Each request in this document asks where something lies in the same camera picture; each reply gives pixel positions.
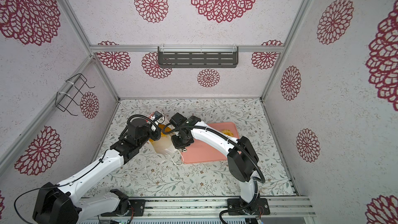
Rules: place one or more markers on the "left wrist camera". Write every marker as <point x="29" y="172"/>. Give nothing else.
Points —
<point x="157" y="117"/>

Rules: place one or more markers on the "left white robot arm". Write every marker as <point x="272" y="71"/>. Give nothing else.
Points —
<point x="63" y="203"/>

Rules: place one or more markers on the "pink plastic tray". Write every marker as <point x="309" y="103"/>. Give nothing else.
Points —
<point x="200" y="152"/>

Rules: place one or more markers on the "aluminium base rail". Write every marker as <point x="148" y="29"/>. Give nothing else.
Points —
<point x="210" y="207"/>

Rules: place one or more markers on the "white floral paper bag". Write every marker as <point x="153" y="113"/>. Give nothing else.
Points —
<point x="165" y="146"/>

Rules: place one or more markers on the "yellow fake bread roll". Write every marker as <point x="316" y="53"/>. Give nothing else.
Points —
<point x="165" y="129"/>

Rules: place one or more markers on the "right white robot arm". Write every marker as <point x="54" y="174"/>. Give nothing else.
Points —
<point x="241" y="157"/>

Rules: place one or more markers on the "grey slotted wall shelf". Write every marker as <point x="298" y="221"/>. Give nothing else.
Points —
<point x="200" y="57"/>

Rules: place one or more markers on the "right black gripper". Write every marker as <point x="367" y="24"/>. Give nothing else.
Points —
<point x="179" y="143"/>

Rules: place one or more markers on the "black wire wall rack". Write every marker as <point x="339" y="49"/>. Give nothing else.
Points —
<point x="65" y="98"/>

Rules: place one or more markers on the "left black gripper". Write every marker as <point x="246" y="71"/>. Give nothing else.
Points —
<point x="154" y="134"/>

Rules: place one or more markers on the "orange bundt fake bread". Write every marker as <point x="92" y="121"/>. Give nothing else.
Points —
<point x="229" y="133"/>

